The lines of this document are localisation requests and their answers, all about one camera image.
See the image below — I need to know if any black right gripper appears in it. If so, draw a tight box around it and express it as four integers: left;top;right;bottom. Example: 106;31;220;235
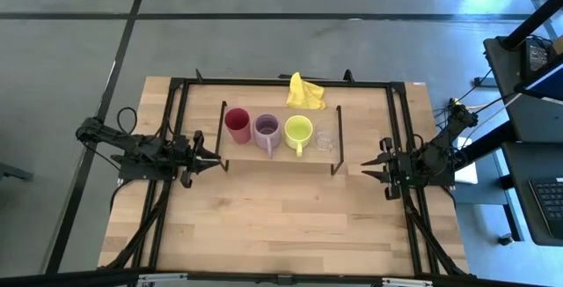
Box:
360;136;414;201

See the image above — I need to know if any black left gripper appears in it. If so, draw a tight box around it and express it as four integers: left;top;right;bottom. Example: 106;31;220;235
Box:
173;129;223;190

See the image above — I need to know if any red cup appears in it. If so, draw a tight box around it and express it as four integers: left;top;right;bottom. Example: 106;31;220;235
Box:
223;107;252;145

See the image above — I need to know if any clear glass cup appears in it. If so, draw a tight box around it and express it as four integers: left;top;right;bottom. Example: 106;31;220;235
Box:
313;118;340;154

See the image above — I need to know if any purple ribbed mug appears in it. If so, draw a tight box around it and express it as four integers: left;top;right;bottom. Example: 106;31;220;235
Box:
252;113;282;160

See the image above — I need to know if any yellow mug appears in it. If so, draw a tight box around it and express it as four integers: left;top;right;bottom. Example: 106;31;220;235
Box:
283;114;315;158

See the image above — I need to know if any yellow cloth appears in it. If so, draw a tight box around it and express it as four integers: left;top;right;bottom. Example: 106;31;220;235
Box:
285;71;327;111

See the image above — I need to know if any black desk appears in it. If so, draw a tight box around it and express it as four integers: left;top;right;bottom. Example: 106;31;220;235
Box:
482;34;563;247

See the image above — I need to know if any black keyboard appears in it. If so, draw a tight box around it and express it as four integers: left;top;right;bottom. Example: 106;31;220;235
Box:
529;176;563;240

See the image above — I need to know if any black power brick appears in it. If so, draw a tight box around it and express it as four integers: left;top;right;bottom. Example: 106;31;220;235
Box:
522;38;552;77

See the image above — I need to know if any wooden shelf with black frame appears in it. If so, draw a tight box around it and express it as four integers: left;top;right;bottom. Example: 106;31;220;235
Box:
214;99;346;177

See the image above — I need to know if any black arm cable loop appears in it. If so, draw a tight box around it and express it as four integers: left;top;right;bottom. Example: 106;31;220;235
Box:
115;106;139;136

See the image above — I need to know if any black rig frame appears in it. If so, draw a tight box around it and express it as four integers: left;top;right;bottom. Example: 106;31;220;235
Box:
0;69;563;287

